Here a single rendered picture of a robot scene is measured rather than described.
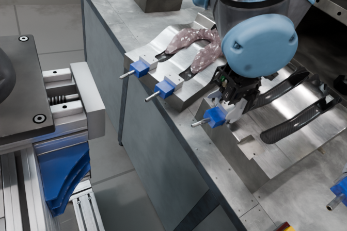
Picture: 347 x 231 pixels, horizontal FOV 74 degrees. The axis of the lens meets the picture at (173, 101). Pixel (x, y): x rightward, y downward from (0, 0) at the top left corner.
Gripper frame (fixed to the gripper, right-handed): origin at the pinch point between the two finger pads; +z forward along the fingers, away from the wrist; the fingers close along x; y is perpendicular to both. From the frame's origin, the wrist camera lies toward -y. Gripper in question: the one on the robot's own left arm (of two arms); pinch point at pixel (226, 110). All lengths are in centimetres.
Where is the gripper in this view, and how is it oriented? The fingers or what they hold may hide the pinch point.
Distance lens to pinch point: 62.3
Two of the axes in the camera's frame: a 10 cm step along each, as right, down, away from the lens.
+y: -8.3, 2.6, -4.9
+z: -2.2, 6.6, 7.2
